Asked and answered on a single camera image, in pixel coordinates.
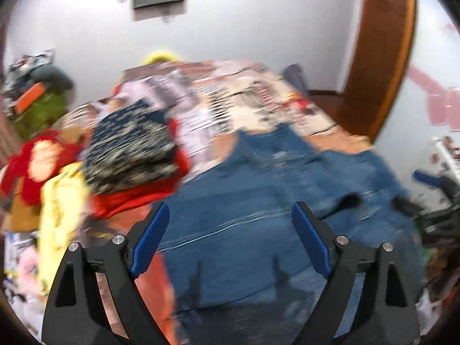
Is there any dark blue backpack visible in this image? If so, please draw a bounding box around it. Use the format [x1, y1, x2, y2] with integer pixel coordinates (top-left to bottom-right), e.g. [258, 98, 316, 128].
[282, 64, 309, 97]

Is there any grey pillow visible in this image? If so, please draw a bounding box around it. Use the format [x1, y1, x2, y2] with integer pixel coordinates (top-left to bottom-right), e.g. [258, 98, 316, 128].
[30, 64, 73, 92]

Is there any white sliding door with hearts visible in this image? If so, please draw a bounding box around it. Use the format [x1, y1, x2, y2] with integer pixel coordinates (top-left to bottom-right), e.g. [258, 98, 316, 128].
[374, 0, 459, 210]

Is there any striped brown curtain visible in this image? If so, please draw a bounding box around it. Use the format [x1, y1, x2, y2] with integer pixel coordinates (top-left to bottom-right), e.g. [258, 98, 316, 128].
[0, 25, 23, 168]

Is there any wooden wardrobe frame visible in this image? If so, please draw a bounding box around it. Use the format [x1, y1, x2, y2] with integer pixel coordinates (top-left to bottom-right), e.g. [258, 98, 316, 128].
[338, 0, 416, 141]

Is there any yellow garment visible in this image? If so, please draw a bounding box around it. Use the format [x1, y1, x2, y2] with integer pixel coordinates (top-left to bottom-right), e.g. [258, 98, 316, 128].
[37, 161, 90, 296]

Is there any printed newspaper pattern bedspread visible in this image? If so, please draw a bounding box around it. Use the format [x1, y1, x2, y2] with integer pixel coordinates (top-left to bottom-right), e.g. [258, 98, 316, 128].
[61, 58, 375, 345]

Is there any red plush toy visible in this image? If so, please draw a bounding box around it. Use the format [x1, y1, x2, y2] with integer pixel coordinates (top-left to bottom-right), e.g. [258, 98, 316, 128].
[1, 129, 83, 206]

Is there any yellow chair back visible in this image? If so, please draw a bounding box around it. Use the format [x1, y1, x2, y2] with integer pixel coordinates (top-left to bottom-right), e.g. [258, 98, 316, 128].
[142, 49, 182, 66]

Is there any blue denim jacket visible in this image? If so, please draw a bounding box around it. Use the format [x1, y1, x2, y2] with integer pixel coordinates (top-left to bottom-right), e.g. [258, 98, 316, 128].
[159, 125, 425, 344]

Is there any navy patterned folded garment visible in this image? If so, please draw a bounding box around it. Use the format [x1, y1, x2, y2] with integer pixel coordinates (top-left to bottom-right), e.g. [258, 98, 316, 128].
[83, 100, 179, 195]

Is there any red folded garment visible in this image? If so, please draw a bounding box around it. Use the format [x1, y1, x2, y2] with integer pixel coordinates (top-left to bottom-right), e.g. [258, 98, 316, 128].
[89, 118, 191, 220]

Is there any orange box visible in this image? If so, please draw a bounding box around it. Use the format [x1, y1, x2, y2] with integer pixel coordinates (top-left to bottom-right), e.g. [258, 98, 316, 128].
[14, 83, 45, 114]

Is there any green patterned box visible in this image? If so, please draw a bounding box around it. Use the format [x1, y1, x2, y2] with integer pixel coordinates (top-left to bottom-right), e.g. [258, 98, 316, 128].
[11, 91, 68, 142]

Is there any wooden bedside board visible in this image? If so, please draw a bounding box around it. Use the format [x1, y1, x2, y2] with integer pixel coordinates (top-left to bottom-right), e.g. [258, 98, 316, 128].
[9, 178, 41, 232]

